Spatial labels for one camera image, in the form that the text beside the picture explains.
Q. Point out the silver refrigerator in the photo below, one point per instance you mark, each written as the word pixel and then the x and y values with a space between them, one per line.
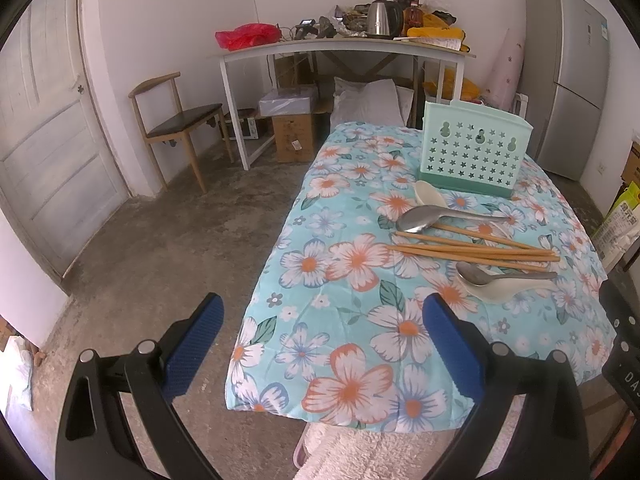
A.
pixel 565 76

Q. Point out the yellow bag under table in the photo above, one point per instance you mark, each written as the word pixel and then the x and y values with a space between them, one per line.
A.
pixel 470 92

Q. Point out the green rice bag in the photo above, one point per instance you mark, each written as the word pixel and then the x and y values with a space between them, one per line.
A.
pixel 620 228

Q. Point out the red plastic bag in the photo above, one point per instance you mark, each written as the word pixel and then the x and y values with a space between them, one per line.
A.
pixel 248 36

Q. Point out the wooden chopstick two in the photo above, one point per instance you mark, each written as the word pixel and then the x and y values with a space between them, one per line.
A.
pixel 462 243

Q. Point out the mint green utensil caddy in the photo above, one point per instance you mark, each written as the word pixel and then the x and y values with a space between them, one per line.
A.
pixel 472 148

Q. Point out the grey foil wrapped box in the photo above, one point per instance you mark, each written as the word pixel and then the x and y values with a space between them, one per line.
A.
pixel 288 101

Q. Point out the wooden chopstick one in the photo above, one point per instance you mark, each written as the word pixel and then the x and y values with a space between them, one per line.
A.
pixel 492 238

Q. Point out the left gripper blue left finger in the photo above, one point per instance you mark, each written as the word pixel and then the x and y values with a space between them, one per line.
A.
pixel 94 436

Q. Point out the cardboard box by wall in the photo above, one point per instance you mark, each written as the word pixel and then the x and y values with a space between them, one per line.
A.
pixel 631 172

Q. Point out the floral blue tablecloth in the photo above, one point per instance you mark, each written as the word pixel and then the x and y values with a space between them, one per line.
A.
pixel 334 330

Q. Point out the white sack under table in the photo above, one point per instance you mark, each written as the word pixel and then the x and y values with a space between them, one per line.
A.
pixel 379 103

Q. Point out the wooden chair black seat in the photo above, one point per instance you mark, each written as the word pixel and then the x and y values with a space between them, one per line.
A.
pixel 178 128

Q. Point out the yellow bag on table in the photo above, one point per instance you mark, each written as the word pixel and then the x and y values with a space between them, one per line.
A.
pixel 437 32

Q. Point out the steel electric kettle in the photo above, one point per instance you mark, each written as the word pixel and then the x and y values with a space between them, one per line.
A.
pixel 384 19

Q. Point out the white panel door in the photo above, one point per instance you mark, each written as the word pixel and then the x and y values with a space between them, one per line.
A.
pixel 59 180

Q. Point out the pink rolled mat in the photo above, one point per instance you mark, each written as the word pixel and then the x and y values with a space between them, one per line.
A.
pixel 502 82

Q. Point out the white side table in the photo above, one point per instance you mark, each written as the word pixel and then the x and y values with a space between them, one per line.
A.
pixel 444 57

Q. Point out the cardboard box under table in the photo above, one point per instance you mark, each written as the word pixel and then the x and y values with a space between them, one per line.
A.
pixel 295 137

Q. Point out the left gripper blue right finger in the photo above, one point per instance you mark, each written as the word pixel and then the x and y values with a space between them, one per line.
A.
pixel 549 440

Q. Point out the wooden chopstick three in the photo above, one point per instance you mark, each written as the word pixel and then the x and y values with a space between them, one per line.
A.
pixel 524 255

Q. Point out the steel spoon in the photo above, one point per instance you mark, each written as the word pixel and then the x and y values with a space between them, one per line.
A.
pixel 476 276
pixel 422 217

